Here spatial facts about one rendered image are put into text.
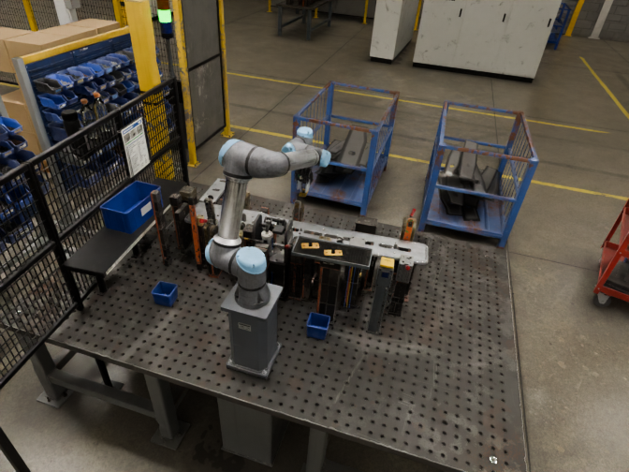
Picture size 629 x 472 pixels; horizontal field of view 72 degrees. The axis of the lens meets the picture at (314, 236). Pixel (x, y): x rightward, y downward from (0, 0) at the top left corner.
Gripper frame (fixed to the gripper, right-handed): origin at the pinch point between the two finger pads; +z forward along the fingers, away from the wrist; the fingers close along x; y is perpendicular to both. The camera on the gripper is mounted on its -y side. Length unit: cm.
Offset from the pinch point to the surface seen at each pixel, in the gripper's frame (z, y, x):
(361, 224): 25.4, -11.3, 32.1
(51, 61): -8, -103, -222
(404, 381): 53, 66, 66
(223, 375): 52, 84, -17
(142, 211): 15, 22, -83
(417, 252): 27, 3, 65
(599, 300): 127, -94, 227
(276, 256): 28.9, 23.2, -8.6
